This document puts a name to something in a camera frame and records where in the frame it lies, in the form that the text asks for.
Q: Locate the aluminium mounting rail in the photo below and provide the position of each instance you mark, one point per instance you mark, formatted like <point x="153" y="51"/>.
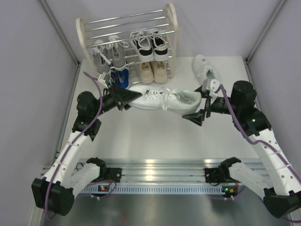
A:
<point x="163" y="171"/>

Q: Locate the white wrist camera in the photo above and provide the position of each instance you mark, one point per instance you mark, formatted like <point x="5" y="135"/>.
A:
<point x="100" y="80"/>
<point x="211" y="86"/>

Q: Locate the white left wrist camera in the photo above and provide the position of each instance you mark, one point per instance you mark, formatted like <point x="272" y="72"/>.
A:
<point x="100" y="80"/>

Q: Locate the cream and chrome shoe rack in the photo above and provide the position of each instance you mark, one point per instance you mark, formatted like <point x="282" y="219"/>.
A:
<point x="122" y="26"/>

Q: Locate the black white sneaker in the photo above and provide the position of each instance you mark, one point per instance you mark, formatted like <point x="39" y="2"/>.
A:
<point x="142" y="45"/>
<point x="159" y="44"/>

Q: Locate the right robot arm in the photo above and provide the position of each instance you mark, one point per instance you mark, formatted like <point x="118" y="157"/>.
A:
<point x="282" y="194"/>

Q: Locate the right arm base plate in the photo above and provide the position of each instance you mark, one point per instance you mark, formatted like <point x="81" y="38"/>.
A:
<point x="214" y="176"/>

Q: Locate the blue canvas sneaker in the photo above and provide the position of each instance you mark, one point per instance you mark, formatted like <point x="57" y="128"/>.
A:
<point x="123" y="78"/>
<point x="109" y="79"/>

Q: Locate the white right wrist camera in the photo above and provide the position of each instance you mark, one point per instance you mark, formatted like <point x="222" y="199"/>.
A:
<point x="211" y="86"/>

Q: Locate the beige lace sneaker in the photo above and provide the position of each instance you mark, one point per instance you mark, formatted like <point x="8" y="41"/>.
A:
<point x="145" y="73"/>
<point x="159" y="71"/>

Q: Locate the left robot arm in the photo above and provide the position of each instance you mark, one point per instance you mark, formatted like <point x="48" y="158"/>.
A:
<point x="57" y="190"/>

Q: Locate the perforated cable duct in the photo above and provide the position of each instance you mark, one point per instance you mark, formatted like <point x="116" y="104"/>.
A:
<point x="160" y="189"/>

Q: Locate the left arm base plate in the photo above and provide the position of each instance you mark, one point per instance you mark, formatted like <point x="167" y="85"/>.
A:
<point x="114" y="174"/>

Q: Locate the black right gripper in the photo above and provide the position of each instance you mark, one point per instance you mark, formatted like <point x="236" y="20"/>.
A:
<point x="197" y="117"/>

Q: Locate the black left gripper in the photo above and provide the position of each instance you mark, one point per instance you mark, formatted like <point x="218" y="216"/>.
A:
<point x="122" y="96"/>

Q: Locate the grey canvas sneaker back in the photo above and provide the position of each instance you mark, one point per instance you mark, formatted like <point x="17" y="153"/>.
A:
<point x="100" y="53"/>

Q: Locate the grey canvas sneaker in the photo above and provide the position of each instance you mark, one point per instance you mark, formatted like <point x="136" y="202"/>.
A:
<point x="117" y="52"/>
<point x="100" y="53"/>

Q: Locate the grey canvas sneaker front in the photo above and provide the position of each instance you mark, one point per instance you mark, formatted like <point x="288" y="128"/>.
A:
<point x="117" y="52"/>

